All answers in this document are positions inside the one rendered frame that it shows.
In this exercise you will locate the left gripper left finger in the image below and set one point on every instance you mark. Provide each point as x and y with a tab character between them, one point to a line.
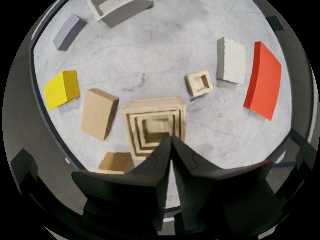
145	187

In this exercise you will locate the red flat rectangular slab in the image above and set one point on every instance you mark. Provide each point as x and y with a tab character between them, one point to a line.
264	83

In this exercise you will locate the tan rectangular box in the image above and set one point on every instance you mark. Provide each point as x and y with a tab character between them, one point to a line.
98	112

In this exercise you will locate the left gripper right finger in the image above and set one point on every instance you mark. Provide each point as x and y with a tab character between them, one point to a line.
200	182

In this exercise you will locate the yellow rectangular block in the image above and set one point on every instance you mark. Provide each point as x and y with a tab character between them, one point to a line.
61	88

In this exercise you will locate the tan cardboard cube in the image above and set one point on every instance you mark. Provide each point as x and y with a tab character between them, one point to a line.
116	163

